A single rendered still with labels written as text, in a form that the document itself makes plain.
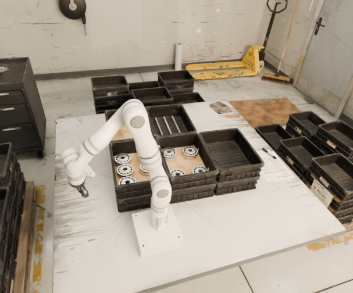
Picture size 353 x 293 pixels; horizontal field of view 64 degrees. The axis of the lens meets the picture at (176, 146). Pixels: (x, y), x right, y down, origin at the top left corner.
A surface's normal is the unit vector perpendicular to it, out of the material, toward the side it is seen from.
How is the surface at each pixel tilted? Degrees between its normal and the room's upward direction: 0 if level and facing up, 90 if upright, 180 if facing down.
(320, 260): 0
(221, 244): 0
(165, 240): 2
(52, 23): 90
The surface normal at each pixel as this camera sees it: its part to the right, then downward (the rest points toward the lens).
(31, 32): 0.31, 0.60
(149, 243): 0.07, -0.77
